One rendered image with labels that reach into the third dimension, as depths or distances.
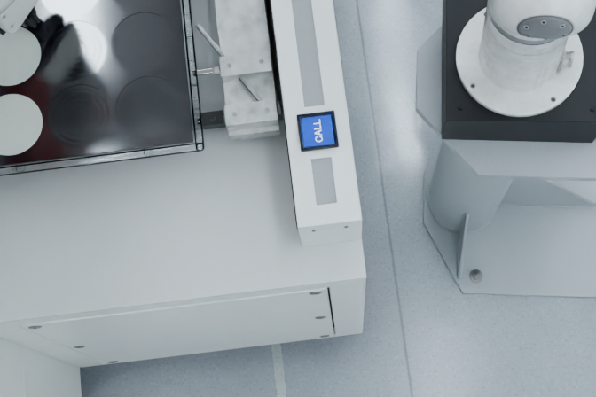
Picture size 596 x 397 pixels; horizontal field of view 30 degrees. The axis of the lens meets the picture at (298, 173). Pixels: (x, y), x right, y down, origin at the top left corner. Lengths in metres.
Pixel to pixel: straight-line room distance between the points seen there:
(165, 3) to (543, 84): 0.60
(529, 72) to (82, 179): 0.72
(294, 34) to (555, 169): 0.46
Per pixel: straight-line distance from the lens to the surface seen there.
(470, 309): 2.56
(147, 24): 1.79
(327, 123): 1.63
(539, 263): 2.58
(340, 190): 1.61
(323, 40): 1.68
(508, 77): 1.65
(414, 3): 2.75
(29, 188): 1.83
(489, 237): 2.58
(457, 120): 1.69
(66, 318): 1.82
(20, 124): 1.78
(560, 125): 1.72
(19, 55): 1.81
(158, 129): 1.72
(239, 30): 1.78
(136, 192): 1.79
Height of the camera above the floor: 2.52
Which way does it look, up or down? 75 degrees down
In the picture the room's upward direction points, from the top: 11 degrees counter-clockwise
